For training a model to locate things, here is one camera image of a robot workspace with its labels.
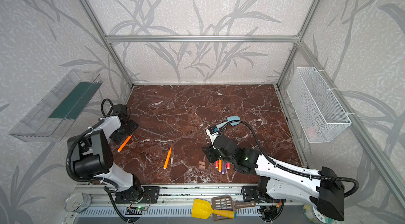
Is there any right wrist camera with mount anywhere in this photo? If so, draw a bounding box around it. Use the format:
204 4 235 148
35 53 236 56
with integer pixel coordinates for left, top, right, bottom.
206 126 219 146

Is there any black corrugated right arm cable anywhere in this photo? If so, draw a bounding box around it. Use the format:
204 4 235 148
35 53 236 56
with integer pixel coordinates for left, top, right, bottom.
216 120 360 198

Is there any brown toy spatula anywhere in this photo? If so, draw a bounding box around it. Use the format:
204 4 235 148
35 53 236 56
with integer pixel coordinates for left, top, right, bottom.
211 195 256 211

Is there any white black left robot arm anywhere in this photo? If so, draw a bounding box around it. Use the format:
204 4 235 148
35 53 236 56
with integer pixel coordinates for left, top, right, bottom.
65 98 144 201

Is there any purple marker pen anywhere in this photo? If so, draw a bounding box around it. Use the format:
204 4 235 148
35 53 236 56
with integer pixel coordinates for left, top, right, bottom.
221 161 226 174

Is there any clear plastic wall tray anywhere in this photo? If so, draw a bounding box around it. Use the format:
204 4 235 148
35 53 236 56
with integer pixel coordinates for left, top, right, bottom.
9 69 103 142

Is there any orange marker pen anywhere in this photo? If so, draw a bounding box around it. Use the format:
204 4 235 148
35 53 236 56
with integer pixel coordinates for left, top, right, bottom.
218 160 222 173

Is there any green circuit board with wires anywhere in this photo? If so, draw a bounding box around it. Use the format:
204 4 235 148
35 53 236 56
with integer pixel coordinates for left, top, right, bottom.
125 205 150 216

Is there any white wire mesh basket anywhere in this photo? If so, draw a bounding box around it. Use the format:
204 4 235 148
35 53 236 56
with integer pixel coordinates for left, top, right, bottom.
287 67 352 143

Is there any light blue toy shovel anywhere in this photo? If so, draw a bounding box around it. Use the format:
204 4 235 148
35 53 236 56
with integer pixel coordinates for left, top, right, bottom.
217 115 240 129

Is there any aluminium cage frame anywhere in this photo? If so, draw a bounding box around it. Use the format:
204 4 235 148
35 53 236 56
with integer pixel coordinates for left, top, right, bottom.
77 0 405 208

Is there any yellow toy shovel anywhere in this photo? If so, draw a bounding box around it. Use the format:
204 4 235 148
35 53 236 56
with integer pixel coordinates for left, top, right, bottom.
191 199 236 219

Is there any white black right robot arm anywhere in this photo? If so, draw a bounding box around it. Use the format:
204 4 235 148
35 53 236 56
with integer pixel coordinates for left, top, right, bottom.
203 133 344 221

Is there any short orange highlighter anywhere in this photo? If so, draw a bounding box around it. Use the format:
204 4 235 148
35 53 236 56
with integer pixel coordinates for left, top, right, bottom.
118 134 133 152
163 148 173 170

